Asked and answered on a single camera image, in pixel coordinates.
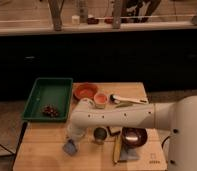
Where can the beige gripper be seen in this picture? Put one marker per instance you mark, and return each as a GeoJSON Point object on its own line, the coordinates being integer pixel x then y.
{"type": "Point", "coordinates": [77, 134]}

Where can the blue sponge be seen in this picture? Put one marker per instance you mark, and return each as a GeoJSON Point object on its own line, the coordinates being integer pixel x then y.
{"type": "Point", "coordinates": [70, 148]}

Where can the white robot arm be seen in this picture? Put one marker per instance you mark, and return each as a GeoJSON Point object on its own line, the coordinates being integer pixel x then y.
{"type": "Point", "coordinates": [180, 118]}

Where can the small metal cup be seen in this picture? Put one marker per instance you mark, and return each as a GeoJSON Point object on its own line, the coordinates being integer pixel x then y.
{"type": "Point", "coordinates": [100, 134]}

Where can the dark red grape bunch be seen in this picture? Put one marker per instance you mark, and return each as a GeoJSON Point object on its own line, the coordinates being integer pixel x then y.
{"type": "Point", "coordinates": [50, 111]}

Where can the wooden block eraser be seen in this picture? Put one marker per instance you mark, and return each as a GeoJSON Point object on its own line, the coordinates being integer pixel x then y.
{"type": "Point", "coordinates": [113, 133]}

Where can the small pink cup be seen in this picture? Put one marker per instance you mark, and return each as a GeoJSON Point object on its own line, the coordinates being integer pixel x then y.
{"type": "Point", "coordinates": [100, 100]}

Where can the yellow banana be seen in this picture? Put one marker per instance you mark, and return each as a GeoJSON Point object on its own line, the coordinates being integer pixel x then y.
{"type": "Point", "coordinates": [117, 149]}

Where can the orange bowl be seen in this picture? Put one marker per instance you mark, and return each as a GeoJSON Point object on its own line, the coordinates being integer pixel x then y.
{"type": "Point", "coordinates": [85, 90]}

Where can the green plastic tray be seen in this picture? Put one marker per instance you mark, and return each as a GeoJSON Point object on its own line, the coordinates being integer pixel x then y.
{"type": "Point", "coordinates": [48, 92]}

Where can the dark purple bowl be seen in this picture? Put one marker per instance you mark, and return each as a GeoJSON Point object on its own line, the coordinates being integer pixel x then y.
{"type": "Point", "coordinates": [134, 137]}

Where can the green cucumber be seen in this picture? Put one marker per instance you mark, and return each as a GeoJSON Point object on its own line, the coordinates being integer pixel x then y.
{"type": "Point", "coordinates": [124, 105]}

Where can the grey cloth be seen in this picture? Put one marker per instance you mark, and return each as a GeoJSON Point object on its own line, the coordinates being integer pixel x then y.
{"type": "Point", "coordinates": [127, 154]}

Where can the white handled brush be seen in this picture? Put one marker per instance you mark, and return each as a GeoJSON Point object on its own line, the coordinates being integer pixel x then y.
{"type": "Point", "coordinates": [117, 98]}

